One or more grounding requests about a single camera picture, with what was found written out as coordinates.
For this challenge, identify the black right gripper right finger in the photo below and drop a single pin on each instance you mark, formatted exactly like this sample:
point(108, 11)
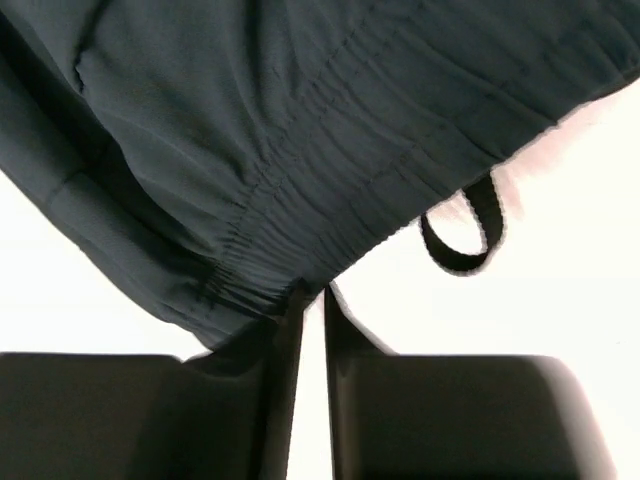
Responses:
point(396, 416)

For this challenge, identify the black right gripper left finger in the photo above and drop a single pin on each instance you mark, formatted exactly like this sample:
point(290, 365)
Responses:
point(224, 415)

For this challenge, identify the dark navy shorts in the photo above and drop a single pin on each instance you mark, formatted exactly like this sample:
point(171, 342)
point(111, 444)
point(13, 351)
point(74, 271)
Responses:
point(210, 156)

